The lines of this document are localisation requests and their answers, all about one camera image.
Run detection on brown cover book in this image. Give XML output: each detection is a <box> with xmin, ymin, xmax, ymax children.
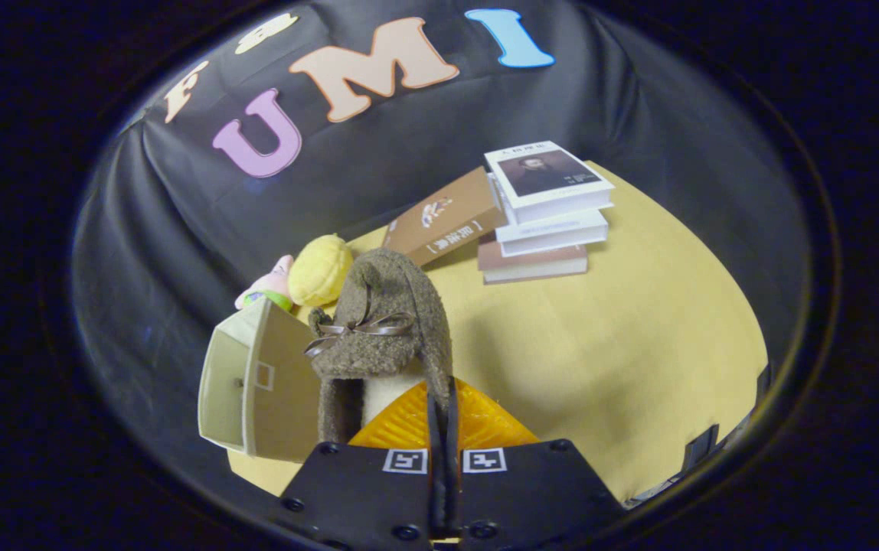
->
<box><xmin>382</xmin><ymin>166</ymin><xmax>508</xmax><ymax>269</ymax></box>

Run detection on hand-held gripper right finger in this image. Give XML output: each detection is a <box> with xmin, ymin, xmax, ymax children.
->
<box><xmin>443</xmin><ymin>379</ymin><xmax>628</xmax><ymax>551</ymax></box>

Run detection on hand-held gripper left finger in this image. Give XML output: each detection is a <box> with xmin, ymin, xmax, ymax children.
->
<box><xmin>267</xmin><ymin>380</ymin><xmax>441</xmax><ymax>551</ymax></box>

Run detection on pinkish brown book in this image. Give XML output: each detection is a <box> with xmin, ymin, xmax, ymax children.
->
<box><xmin>477</xmin><ymin>239</ymin><xmax>589</xmax><ymax>285</ymax></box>

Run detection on plain white book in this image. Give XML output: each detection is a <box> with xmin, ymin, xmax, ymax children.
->
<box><xmin>495</xmin><ymin>208</ymin><xmax>610</xmax><ymax>258</ymax></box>

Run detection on black backdrop cloth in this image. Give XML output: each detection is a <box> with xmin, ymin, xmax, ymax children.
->
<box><xmin>72</xmin><ymin>0</ymin><xmax>812</xmax><ymax>529</ymax></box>

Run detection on yellow round plush toy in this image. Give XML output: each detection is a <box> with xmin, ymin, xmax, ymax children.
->
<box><xmin>288</xmin><ymin>233</ymin><xmax>355</xmax><ymax>308</ymax></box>

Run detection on pink and green plush toy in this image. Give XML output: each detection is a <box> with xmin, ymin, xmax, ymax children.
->
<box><xmin>234</xmin><ymin>255</ymin><xmax>296</xmax><ymax>313</ymax></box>

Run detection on white book with portrait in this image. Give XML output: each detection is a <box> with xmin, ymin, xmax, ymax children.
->
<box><xmin>483</xmin><ymin>140</ymin><xmax>615</xmax><ymax>225</ymax></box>

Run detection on brown fuzzy shoe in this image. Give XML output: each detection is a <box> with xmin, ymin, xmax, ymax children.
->
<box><xmin>303</xmin><ymin>247</ymin><xmax>454</xmax><ymax>445</ymax></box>

